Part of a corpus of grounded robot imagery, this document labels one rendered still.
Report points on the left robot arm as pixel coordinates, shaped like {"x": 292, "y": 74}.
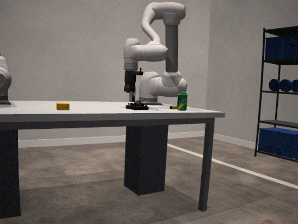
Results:
{"x": 171, "y": 83}

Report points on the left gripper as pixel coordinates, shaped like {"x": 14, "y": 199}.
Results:
{"x": 130, "y": 78}

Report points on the green drink can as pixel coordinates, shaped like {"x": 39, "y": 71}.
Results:
{"x": 182, "y": 101}

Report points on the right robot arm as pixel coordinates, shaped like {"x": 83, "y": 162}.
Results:
{"x": 5, "y": 81}

